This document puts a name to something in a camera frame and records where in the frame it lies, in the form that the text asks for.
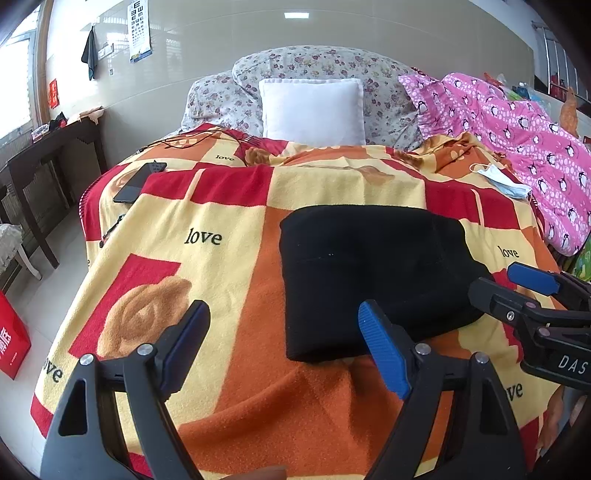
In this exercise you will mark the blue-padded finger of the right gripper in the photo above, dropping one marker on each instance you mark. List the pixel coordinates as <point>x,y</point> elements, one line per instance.
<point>535,279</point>

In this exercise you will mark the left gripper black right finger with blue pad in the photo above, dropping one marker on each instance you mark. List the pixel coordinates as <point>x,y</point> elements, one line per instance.
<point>482,438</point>

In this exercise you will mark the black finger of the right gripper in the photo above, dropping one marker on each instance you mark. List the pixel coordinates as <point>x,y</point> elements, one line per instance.
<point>513,308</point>

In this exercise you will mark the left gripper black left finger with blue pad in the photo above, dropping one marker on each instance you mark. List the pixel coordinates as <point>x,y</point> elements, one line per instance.
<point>85,439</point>

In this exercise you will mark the black pants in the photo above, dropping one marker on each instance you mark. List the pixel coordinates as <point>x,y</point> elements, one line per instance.
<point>415,264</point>

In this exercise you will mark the person's right hand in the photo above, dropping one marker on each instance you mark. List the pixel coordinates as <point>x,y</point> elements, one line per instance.
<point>562,411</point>

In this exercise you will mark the green patterned cloth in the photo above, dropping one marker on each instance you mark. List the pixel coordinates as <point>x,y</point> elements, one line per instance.
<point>581,266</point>

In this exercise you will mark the pink penguin blanket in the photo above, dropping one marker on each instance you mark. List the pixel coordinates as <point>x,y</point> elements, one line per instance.
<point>543,156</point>

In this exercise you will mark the blue face mask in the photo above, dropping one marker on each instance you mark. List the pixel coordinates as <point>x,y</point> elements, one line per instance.
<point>503,183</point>

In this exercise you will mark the orange plush toy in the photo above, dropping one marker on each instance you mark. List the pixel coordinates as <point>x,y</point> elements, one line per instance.
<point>568,119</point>

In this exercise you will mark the black clip on blanket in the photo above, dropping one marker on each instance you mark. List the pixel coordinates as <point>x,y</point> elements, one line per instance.
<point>110,230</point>

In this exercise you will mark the metal stair railing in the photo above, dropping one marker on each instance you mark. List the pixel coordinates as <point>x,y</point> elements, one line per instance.
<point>561,73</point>

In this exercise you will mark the white chair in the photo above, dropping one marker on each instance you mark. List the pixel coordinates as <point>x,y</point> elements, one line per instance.
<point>11,248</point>

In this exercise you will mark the floral quilt pile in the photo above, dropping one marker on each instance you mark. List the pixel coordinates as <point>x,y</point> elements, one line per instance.
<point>231,98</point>

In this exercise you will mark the black power strip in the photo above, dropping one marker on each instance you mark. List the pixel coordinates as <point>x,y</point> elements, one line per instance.
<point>131,189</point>

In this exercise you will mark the dark wooden desk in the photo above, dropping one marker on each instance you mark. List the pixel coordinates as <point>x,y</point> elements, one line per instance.
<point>21,168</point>

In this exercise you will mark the white square pillow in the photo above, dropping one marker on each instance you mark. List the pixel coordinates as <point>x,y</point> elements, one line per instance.
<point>317,113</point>

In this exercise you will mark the dark hanging cloth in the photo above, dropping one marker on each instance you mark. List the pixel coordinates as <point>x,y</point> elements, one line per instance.
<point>90,55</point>

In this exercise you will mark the red wall sticker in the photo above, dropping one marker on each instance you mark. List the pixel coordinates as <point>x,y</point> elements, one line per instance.
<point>53,96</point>

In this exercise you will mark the wall eye chart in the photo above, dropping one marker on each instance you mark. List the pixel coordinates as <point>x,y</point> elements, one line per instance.
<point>138,30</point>

